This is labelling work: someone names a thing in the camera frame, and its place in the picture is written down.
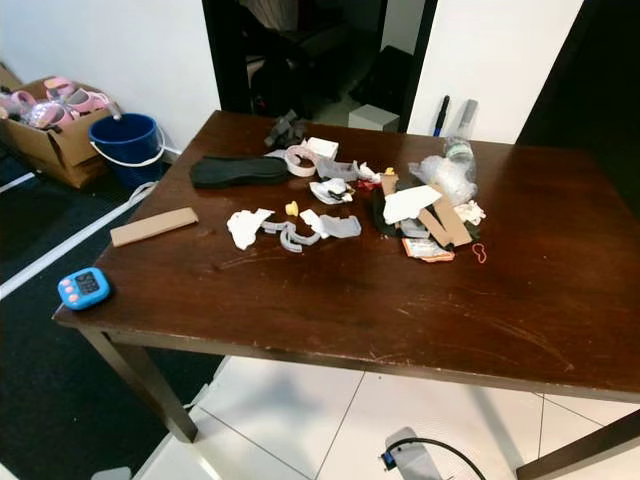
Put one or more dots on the white floor strip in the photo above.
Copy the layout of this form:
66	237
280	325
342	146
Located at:
60	250

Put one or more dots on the blue digital timer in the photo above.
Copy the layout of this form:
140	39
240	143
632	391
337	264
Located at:
83	288

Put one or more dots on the brown cardboard box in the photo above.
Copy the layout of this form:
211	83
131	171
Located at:
60	150

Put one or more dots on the pink white plastic items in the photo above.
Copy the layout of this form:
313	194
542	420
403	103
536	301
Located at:
65	103

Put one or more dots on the brown cardboard strip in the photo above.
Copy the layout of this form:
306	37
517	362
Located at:
154	227

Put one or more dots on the blue plastic bucket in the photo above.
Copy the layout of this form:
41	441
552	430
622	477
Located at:
125	140

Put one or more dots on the white crumpled paper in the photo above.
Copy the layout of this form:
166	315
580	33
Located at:
246	227

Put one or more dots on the black shoe insole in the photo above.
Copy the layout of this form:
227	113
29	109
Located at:
240	171

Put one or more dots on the grey curved plastic part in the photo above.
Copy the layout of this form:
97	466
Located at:
290	238

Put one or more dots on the small yellow plastic piece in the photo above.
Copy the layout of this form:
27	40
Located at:
291	209
389	175

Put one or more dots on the dark grey crumpled object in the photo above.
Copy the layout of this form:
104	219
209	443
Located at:
285	130

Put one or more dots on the pink tape roll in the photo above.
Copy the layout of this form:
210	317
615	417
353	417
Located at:
300	159

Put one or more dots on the small white box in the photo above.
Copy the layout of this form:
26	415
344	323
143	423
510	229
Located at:
322	147

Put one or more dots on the white black small object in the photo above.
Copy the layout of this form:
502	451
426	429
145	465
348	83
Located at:
332	190

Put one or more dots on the grey flat plastic part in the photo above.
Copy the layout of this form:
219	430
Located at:
342	226

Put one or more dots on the black cloth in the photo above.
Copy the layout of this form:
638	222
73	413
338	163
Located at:
378	214

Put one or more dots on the white square box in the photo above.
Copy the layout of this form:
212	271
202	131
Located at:
374	118

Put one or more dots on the white paper sheet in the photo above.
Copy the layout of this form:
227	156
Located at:
410	202

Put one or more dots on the orange printed packet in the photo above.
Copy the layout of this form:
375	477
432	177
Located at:
426	249

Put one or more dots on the dark wooden table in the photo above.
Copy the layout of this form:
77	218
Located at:
440	310

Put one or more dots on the brown cardboard piece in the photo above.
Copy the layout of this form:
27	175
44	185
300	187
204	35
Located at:
450	222

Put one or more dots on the clear plastic bottle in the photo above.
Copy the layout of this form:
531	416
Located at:
452	170

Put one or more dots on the black stick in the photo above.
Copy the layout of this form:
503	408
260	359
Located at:
441	115

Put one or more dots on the grey robot body part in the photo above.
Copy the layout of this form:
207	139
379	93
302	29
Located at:
412	462

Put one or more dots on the small white crumpled tissue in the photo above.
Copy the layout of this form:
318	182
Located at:
470	212

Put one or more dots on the red rubber band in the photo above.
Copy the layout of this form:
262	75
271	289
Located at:
479	253

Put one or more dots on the grey flat tool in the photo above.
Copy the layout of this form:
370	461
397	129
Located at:
464	117

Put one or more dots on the grey plastic bracket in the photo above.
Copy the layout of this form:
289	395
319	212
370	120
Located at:
338	169

